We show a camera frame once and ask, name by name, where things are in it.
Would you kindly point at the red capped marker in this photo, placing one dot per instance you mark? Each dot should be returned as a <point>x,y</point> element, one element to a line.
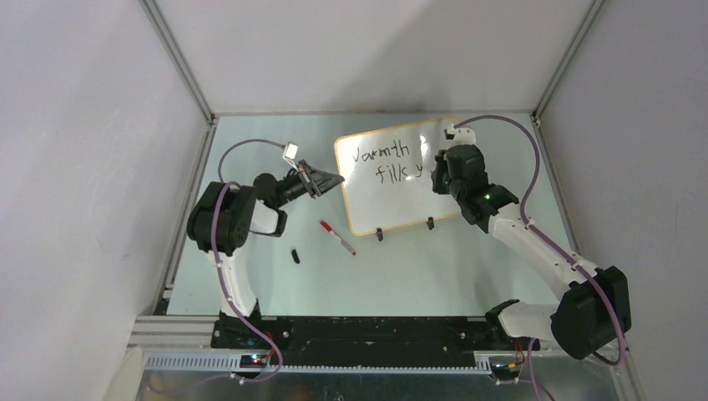
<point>339,239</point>

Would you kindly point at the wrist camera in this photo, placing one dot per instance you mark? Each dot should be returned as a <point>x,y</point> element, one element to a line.
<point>289,153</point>
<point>455,136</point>

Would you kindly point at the aluminium frame rail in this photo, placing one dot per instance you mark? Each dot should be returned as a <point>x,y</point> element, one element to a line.
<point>170,43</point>

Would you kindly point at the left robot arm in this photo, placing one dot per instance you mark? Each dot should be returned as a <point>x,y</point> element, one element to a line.
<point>227,213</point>

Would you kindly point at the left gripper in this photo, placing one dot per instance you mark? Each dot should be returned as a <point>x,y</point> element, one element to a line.
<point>316,181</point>

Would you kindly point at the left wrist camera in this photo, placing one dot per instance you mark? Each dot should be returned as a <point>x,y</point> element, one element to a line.
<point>289,153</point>

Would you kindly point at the yellow framed whiteboard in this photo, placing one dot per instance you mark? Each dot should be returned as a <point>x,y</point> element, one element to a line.
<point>387,176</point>

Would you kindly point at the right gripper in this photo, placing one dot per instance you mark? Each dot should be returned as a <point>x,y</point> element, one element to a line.
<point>442,164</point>

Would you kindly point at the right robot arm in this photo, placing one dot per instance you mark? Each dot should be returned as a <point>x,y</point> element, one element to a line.
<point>593,303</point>

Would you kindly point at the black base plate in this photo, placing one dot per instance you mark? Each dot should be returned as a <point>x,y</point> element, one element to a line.
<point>367,342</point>

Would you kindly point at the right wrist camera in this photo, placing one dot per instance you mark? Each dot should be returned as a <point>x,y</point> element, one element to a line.
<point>455,136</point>

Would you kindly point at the black marker cap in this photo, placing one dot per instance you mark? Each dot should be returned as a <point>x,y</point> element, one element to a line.
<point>295,256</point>

